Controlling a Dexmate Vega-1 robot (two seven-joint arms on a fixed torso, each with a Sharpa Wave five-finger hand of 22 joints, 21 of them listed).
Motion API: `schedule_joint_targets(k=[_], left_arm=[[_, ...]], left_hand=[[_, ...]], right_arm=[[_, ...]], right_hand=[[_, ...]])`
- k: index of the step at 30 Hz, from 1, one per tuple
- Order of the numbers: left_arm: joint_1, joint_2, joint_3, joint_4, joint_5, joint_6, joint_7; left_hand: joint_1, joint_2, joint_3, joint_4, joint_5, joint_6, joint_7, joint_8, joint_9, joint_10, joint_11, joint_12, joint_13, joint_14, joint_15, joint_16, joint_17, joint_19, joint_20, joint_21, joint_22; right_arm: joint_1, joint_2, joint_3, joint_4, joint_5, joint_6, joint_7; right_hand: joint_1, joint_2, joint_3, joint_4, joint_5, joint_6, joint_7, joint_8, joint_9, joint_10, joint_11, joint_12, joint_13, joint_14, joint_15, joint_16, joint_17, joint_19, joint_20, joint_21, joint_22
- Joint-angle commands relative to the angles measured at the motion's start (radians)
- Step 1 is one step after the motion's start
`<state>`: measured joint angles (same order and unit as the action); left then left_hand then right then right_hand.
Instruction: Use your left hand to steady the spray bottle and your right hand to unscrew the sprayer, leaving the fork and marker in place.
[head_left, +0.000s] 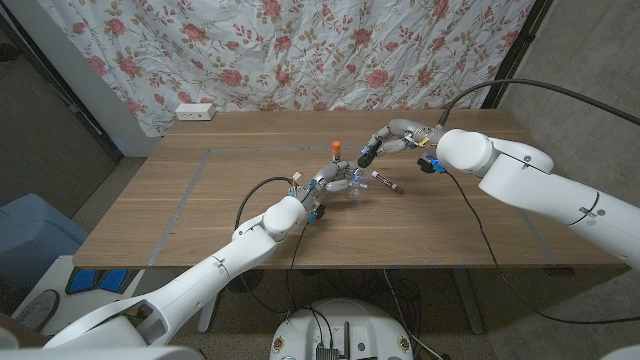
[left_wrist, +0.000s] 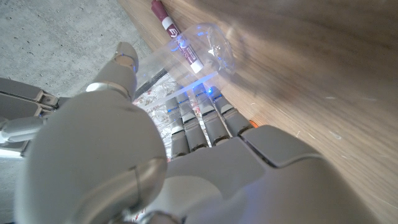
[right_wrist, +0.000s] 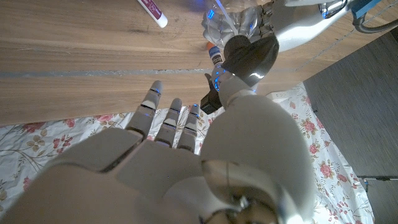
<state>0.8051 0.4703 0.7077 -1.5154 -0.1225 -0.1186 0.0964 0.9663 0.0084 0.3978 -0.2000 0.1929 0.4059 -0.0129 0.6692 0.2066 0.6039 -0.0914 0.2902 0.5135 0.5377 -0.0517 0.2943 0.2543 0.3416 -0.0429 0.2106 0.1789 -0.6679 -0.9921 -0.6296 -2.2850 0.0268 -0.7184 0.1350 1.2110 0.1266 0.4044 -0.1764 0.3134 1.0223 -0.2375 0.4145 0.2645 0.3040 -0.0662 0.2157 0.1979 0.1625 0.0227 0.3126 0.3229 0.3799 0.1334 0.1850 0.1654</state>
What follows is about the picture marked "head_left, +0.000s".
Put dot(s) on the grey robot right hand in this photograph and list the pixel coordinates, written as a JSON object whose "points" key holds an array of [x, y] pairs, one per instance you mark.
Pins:
{"points": [[410, 132]]}

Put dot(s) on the white table leg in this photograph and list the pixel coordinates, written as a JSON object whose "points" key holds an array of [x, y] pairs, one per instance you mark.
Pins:
{"points": [[207, 312]]}

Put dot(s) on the white floor board blue pads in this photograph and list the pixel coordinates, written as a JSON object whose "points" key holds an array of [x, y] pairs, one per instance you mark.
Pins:
{"points": [[60, 272]]}

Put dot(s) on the blue plastic bin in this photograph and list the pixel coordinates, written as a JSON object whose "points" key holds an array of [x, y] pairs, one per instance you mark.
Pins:
{"points": [[35, 235]]}

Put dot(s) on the floral fabric backdrop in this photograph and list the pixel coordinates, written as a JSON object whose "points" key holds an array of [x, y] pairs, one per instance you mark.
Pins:
{"points": [[300, 50]]}

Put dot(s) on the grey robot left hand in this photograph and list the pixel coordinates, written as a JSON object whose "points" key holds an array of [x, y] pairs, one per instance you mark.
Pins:
{"points": [[327, 176]]}

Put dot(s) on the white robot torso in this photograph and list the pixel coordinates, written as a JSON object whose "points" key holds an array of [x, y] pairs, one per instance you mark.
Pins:
{"points": [[370, 325]]}

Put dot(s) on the black door frame strip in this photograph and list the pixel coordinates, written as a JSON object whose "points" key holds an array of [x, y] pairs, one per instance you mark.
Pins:
{"points": [[60, 86]]}

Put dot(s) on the grey shoe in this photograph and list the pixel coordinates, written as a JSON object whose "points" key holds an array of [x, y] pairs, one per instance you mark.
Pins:
{"points": [[40, 310]]}

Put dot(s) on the maroon dry-erase marker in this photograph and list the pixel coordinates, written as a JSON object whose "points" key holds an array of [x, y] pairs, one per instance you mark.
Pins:
{"points": [[387, 182]]}

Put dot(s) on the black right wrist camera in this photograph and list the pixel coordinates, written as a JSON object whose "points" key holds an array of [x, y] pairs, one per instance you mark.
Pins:
{"points": [[429, 164]]}

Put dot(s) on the white power strip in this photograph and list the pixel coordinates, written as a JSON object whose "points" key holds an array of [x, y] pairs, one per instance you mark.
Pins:
{"points": [[195, 111]]}

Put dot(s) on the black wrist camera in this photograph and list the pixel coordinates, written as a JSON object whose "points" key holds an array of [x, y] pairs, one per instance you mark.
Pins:
{"points": [[429, 164], [317, 212]]}

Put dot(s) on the black round floor object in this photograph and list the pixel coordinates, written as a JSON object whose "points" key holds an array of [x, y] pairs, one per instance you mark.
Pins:
{"points": [[247, 281]]}

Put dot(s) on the black backdrop pole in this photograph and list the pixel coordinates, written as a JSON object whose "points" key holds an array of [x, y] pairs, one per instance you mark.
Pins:
{"points": [[515, 50]]}

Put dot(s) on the grey table leg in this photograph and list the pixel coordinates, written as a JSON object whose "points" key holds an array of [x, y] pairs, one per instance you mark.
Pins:
{"points": [[470, 310]]}

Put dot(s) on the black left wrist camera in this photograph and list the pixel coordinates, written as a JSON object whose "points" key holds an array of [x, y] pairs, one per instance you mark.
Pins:
{"points": [[317, 212]]}

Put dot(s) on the orange-capped glue stick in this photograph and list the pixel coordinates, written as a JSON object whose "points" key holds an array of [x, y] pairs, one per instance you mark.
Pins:
{"points": [[336, 147]]}

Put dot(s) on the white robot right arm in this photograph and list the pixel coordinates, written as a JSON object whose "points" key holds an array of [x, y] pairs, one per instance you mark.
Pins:
{"points": [[540, 185]]}

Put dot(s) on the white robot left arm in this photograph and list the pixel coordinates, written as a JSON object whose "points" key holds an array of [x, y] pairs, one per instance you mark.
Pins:
{"points": [[235, 250]]}

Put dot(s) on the person's brown leg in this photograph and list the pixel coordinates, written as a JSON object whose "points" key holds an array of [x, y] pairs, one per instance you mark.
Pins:
{"points": [[20, 336]]}

